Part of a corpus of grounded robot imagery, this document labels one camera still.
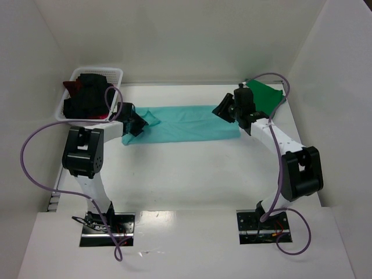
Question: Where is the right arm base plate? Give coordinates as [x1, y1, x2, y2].
[237, 210, 292, 245]

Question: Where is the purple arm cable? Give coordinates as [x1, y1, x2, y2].
[246, 72, 313, 256]
[20, 86, 126, 261]

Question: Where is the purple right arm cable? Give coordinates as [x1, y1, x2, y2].
[246, 72, 313, 256]

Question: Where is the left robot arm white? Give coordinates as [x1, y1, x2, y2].
[62, 102, 148, 227]

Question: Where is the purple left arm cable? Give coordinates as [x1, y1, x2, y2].
[20, 86, 126, 261]

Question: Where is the dark green folded t shirt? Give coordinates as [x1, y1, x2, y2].
[246, 80, 284, 116]

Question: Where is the teal t shirt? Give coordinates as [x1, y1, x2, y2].
[122, 105, 241, 146]

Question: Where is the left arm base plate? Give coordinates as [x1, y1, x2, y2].
[72, 213, 135, 248]

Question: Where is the black garment in basket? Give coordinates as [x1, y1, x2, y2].
[63, 73, 116, 119]

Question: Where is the red garment in basket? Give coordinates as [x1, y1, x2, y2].
[63, 78, 83, 98]

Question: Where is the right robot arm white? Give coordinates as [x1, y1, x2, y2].
[212, 84, 324, 223]

